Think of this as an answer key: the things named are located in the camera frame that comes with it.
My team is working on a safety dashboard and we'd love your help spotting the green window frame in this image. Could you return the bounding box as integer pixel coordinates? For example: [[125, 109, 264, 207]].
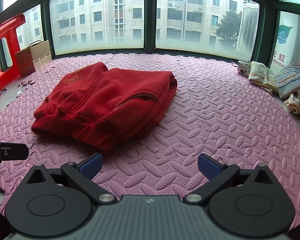
[[0, 0, 300, 63]]

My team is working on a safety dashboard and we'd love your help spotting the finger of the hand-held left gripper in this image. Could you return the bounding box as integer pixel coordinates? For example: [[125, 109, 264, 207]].
[[0, 141, 29, 171]]

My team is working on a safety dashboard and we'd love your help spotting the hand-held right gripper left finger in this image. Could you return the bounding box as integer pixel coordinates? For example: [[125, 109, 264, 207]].
[[22, 152, 117, 205]]

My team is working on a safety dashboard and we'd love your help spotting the yellow patterned cloth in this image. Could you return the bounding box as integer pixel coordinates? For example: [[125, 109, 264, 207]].
[[248, 61, 279, 94]]

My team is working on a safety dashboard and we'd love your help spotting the brown cardboard box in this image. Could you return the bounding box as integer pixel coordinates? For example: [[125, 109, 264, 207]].
[[14, 39, 53, 77]]

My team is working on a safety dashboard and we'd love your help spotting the small white patterned cloth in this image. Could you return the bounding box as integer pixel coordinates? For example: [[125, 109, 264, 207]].
[[237, 60, 253, 75]]

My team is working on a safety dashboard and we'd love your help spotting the red fleece jacket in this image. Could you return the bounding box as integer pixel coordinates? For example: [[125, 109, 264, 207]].
[[31, 62, 178, 155]]

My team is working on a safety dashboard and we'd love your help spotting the white louvered air conditioner unit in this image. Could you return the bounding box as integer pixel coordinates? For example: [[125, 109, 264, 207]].
[[236, 4, 260, 55]]

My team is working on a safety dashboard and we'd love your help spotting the striped shirt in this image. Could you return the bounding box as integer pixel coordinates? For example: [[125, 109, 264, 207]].
[[274, 56, 300, 98]]

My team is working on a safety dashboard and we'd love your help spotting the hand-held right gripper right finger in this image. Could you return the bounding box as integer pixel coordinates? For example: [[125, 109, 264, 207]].
[[184, 152, 278, 205]]

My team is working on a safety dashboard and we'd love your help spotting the white box with cartoon print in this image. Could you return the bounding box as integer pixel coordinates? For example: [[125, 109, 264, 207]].
[[269, 11, 300, 73]]

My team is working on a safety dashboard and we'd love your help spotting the cream cloth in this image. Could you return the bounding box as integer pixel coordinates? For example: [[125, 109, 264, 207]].
[[283, 89, 300, 115]]

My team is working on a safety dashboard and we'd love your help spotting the pink foam floor mat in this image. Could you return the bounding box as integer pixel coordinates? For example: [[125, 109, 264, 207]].
[[0, 54, 300, 220]]

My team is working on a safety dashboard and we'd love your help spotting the red plastic stool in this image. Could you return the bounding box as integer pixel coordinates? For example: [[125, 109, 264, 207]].
[[0, 14, 32, 100]]

